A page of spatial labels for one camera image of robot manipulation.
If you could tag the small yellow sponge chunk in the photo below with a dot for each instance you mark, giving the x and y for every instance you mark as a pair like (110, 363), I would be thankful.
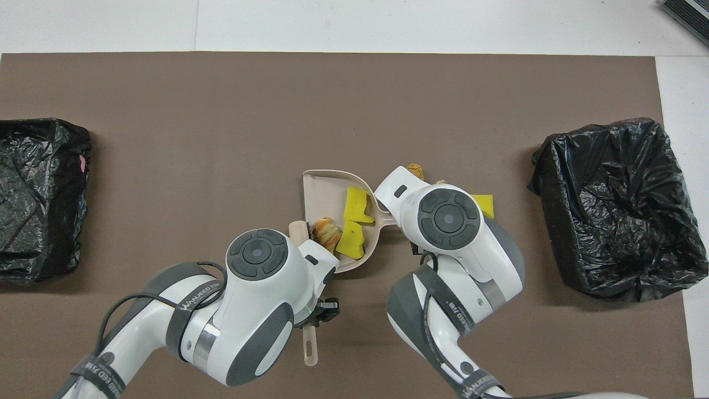
(487, 205)

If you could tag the black-bagged bin with pink spot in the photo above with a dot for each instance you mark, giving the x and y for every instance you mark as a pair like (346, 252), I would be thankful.
(39, 221)

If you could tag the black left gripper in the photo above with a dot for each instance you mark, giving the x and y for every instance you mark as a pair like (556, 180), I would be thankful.
(327, 310)

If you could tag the beige brush with black bristles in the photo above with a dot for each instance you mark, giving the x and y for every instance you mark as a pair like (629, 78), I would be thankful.
(311, 349)

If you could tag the brown table mat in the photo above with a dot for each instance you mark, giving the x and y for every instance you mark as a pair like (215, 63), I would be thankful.
(166, 111)

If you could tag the notched yellow sponge chunk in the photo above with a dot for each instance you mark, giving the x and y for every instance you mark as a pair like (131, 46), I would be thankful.
(357, 206)

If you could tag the striped toy croissant piece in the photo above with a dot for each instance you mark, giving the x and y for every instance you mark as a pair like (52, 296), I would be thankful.
(328, 233)

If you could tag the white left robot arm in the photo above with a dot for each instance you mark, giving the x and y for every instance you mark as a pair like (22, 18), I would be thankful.
(260, 299)

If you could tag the dark grey ribbed object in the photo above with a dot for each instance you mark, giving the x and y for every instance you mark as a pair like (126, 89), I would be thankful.
(689, 14)

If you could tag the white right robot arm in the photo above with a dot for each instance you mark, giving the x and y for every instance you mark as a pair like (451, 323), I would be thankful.
(448, 221)

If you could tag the beige plastic dustpan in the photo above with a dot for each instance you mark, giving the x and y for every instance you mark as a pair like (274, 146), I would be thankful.
(327, 194)

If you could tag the brown peanut-shaped toy bread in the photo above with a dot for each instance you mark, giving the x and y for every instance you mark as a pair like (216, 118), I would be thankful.
(415, 169)

